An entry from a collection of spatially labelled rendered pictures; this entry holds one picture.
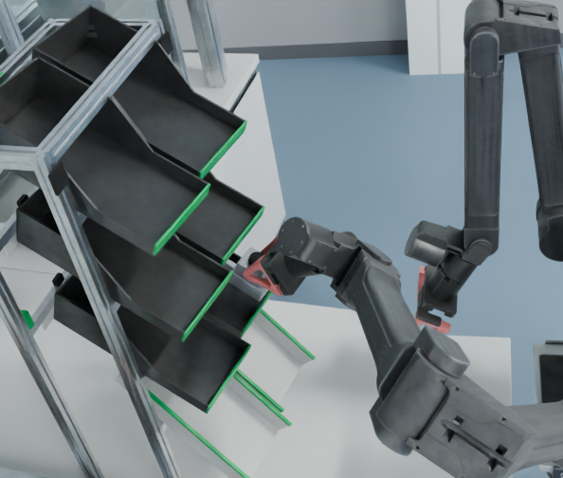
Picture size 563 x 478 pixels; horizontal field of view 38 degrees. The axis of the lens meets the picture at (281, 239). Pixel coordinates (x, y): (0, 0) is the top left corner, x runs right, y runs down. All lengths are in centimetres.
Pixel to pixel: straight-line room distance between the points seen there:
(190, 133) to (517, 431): 65
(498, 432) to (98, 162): 63
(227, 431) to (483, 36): 75
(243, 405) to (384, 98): 287
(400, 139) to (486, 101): 258
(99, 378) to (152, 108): 78
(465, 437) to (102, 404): 111
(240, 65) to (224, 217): 153
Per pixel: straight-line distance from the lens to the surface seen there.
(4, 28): 187
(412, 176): 360
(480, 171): 134
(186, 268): 121
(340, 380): 169
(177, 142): 119
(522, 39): 120
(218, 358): 131
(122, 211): 108
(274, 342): 154
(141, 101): 123
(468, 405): 78
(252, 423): 145
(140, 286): 119
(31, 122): 117
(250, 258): 131
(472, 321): 297
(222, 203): 132
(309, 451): 160
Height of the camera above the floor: 216
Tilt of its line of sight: 40 degrees down
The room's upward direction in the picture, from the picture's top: 11 degrees counter-clockwise
